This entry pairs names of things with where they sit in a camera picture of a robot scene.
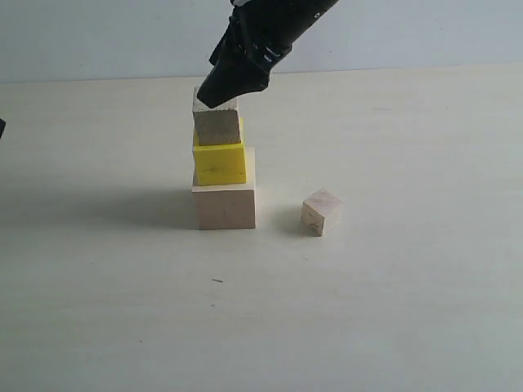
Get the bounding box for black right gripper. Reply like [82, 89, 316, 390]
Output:
[197, 0, 336, 109]

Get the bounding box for medium wooden cube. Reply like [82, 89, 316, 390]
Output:
[192, 87, 241, 146]

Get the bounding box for yellow cube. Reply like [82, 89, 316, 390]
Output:
[192, 118, 247, 186]

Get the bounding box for large wooden cube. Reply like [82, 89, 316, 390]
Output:
[191, 147, 257, 230]

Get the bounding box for small wooden cube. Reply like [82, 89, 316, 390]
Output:
[301, 189, 344, 236]

